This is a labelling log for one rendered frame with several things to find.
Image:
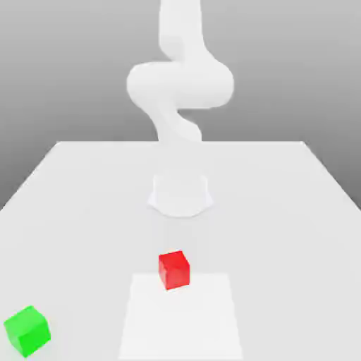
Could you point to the small green cube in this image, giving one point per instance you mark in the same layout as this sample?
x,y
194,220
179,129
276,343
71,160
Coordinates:
x,y
26,331

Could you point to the small red cube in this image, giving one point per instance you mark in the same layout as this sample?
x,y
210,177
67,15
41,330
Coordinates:
x,y
174,270

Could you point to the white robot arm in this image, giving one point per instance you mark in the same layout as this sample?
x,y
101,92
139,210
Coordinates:
x,y
180,84

